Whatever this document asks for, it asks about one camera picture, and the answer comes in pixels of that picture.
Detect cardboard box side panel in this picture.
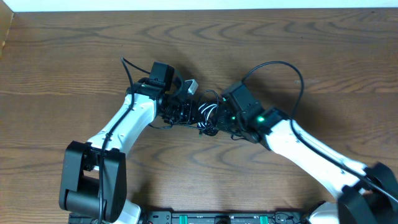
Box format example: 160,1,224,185
0,0,14,55

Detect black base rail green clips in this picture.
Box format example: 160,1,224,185
68,210,312,224

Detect black USB cable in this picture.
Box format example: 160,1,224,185
147,89,246,141

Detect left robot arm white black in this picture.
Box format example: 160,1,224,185
58,80,198,223

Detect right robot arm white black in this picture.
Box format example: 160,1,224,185
212,106,397,223

